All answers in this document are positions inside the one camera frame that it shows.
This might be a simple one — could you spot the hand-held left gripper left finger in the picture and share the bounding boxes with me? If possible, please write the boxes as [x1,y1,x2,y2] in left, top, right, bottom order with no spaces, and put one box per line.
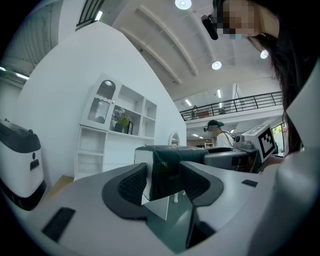
[14,162,176,255]

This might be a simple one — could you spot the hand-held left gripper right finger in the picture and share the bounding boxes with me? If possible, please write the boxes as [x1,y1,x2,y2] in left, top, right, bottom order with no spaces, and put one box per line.
[179,161,279,254]

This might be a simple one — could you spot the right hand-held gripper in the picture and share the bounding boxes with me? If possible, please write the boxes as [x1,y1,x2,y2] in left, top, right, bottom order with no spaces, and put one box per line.
[203,123,279,173]

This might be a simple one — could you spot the green tissues pack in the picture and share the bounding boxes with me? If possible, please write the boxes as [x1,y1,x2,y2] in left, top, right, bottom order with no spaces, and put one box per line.
[134,144,209,201]

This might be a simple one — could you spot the person's right forearm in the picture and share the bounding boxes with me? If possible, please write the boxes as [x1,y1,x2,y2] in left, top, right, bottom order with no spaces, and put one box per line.
[259,154,286,174]

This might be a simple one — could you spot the black balcony railing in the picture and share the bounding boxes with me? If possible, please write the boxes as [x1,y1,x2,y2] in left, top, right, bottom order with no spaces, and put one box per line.
[179,91,285,122]

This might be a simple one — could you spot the white shelf cabinet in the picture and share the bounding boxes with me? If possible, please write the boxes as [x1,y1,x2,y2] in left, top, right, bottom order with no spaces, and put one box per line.
[74,72,158,181]

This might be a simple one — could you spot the white black service robot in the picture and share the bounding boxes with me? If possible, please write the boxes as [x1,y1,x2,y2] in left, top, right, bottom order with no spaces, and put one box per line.
[0,118,48,211]

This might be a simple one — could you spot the ribbed glass cabinet door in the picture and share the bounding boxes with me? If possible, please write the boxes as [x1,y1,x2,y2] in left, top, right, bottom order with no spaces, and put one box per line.
[87,97,112,125]

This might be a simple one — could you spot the green leafy plant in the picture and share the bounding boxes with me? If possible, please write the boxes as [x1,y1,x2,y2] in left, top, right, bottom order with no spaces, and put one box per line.
[116,112,131,131]

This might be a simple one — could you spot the blue artificial flowers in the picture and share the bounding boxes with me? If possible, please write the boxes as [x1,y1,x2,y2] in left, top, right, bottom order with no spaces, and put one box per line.
[111,107,126,121]

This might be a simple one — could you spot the person's head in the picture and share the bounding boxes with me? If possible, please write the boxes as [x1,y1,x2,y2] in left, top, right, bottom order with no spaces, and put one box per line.
[216,0,281,41]

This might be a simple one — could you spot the black head-mounted camera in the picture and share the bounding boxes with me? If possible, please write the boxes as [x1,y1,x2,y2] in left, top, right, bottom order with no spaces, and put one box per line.
[200,13,220,41]

